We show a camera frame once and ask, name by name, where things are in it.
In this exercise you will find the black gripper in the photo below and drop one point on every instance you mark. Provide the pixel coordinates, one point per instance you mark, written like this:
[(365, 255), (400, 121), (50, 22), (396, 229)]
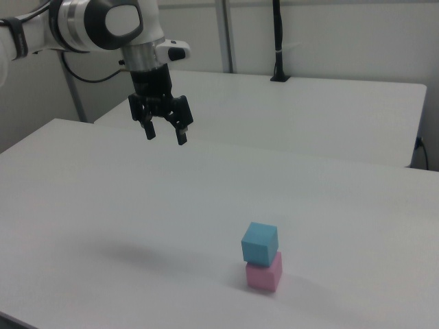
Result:
[(151, 82)]

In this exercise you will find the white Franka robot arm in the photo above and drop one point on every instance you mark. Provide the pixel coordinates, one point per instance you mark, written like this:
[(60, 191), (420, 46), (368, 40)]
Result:
[(82, 27)]

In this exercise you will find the blue cube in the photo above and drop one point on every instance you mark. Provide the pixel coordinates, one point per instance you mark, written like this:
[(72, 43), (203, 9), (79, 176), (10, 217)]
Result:
[(258, 245)]

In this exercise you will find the pink cube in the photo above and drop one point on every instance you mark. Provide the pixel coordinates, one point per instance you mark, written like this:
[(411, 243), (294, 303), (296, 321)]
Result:
[(262, 277)]

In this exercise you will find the black pole base clamp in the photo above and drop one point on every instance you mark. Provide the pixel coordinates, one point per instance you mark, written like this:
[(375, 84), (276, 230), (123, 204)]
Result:
[(280, 79)]

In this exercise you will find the white side table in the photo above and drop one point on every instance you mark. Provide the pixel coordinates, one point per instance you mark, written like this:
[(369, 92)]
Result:
[(308, 113)]

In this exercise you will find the grey wall frame post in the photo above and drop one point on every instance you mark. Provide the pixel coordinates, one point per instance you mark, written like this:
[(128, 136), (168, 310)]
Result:
[(227, 34)]

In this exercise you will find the black camera pole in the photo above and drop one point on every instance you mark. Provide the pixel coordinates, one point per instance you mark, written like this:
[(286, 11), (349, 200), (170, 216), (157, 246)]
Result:
[(278, 34)]

